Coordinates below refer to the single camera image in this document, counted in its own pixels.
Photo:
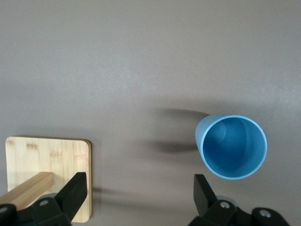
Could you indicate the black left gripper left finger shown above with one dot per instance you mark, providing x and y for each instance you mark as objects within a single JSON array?
[{"x": 70, "y": 200}]

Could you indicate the brown table mat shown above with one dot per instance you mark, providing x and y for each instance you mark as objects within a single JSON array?
[{"x": 141, "y": 70}]

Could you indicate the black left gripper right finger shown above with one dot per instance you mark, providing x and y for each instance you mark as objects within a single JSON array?
[{"x": 204, "y": 200}]

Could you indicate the blue plastic cup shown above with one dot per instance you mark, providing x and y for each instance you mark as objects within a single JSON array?
[{"x": 235, "y": 150}]

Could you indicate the wooden cup rack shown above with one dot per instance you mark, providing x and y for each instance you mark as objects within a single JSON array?
[{"x": 47, "y": 155}]

